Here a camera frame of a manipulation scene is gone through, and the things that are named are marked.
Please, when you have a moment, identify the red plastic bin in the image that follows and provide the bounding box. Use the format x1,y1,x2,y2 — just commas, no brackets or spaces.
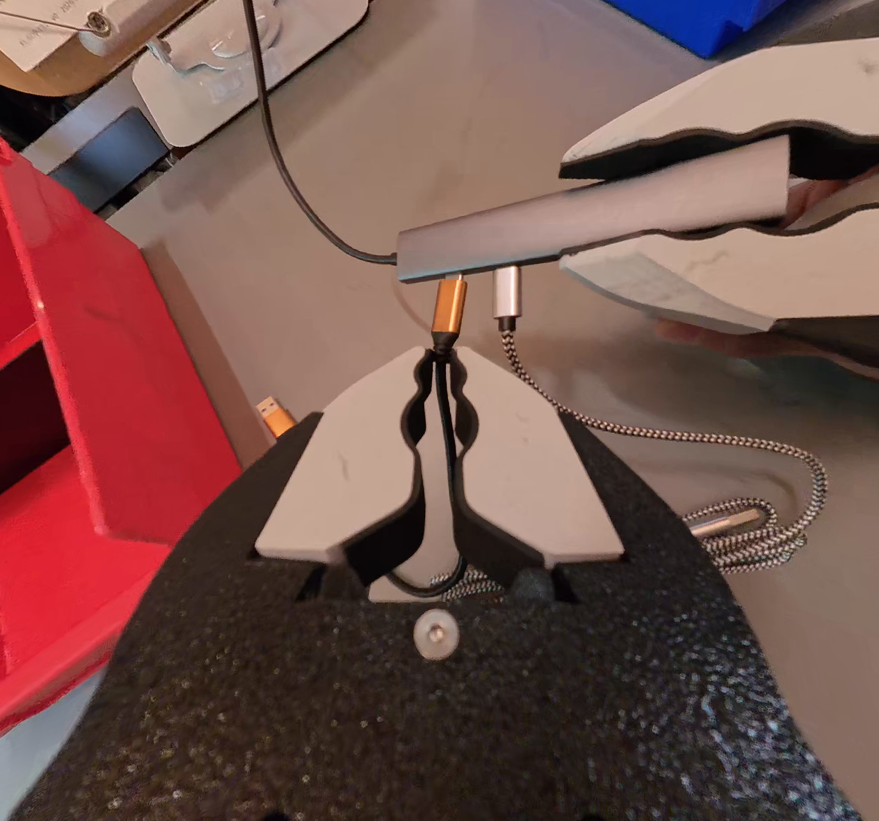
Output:
0,135,243,733

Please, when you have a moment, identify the silver braided usb cable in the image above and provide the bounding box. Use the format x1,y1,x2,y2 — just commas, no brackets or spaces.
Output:
429,266,828,599

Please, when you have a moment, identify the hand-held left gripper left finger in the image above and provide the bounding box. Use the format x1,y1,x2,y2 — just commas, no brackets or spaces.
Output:
254,346,437,585

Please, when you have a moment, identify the black hub cable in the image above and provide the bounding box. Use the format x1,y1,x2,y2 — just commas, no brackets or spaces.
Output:
232,0,401,266

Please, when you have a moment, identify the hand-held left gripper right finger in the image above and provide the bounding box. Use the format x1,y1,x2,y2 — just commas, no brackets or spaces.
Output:
450,346,626,589

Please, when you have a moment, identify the person's right hand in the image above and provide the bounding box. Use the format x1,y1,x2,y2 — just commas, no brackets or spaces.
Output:
785,172,879,230

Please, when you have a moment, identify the orange plug usb-c cable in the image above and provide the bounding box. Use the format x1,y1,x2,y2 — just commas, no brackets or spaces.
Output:
257,274,471,599

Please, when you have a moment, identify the dark flat object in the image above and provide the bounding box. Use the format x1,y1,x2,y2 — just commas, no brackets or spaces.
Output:
21,108,173,212

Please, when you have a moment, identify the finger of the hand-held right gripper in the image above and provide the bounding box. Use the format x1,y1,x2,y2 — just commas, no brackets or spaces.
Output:
559,37,879,182
559,195,879,335

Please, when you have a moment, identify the silver document stand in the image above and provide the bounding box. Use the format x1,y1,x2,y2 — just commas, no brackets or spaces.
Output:
79,0,369,148

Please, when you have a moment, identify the grey usb hub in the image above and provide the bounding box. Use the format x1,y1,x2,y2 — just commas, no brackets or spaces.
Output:
397,135,791,284

